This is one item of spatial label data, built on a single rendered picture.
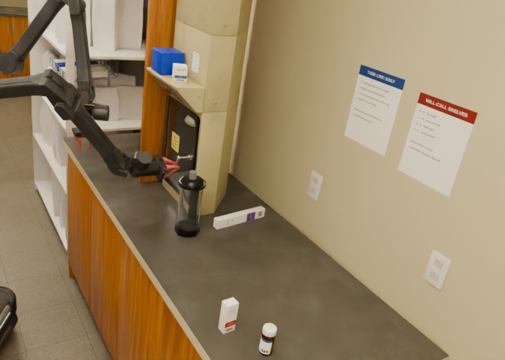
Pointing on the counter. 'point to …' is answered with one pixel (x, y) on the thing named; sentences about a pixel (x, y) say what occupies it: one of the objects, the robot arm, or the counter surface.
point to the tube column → (216, 6)
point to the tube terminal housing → (213, 104)
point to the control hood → (183, 90)
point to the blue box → (165, 59)
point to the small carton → (179, 72)
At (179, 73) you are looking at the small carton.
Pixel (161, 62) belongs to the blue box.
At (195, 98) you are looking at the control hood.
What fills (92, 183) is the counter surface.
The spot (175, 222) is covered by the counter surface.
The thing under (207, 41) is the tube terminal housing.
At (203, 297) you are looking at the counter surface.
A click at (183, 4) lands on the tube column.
